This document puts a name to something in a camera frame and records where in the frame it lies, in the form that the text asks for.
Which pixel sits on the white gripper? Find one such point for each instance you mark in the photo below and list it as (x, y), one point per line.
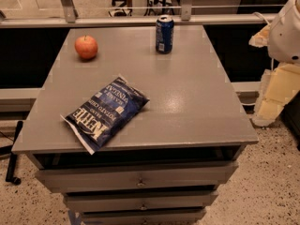
(286, 37)

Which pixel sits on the blue pepsi can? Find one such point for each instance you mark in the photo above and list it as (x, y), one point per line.
(164, 34)

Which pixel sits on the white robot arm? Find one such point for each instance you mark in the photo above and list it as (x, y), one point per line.
(284, 39)

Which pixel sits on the red apple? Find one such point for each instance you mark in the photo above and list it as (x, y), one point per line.
(86, 47)

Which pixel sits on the grey drawer cabinet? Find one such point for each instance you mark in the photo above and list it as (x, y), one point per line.
(135, 137)

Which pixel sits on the middle grey drawer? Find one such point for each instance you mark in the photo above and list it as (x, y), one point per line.
(141, 201)

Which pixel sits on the grey drawer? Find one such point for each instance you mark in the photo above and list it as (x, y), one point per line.
(144, 217)
(141, 201)
(138, 176)

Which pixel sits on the bottom grey drawer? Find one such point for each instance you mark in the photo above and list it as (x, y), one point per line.
(144, 217)

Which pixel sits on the blue kettle chips bag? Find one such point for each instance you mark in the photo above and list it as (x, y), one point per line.
(100, 117)

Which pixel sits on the grey metal railing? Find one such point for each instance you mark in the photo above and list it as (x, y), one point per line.
(95, 13)

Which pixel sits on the top grey drawer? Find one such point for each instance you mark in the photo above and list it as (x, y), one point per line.
(138, 176)

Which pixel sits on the black pole on floor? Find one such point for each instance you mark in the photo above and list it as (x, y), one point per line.
(10, 177)

